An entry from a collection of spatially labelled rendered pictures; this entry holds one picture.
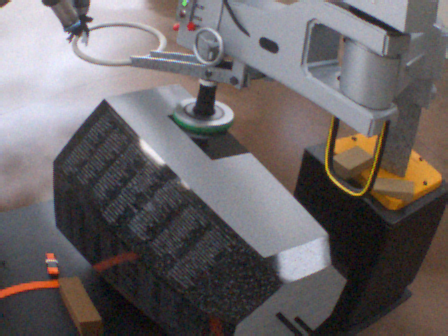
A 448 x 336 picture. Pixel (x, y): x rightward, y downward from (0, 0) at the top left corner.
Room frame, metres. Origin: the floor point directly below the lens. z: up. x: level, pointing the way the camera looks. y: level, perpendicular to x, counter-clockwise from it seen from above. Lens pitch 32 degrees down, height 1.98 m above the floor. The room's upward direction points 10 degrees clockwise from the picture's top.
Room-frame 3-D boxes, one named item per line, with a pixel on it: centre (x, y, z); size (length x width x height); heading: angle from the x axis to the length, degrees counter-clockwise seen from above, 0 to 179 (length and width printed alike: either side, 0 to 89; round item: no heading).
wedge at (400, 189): (1.99, -0.69, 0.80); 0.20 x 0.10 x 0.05; 79
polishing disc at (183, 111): (2.11, 0.11, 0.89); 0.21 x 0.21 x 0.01
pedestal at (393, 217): (2.23, -0.71, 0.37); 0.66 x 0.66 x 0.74; 40
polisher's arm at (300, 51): (1.84, -0.18, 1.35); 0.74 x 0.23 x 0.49; 48
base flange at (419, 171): (2.23, -0.71, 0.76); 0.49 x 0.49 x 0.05; 40
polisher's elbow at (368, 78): (1.67, -0.39, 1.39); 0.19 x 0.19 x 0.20
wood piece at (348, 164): (2.11, -0.49, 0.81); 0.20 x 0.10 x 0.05; 138
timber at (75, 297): (1.69, 0.53, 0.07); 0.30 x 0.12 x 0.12; 34
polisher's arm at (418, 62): (2.06, -0.61, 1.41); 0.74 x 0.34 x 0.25; 150
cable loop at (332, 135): (1.67, -0.38, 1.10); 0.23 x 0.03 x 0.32; 48
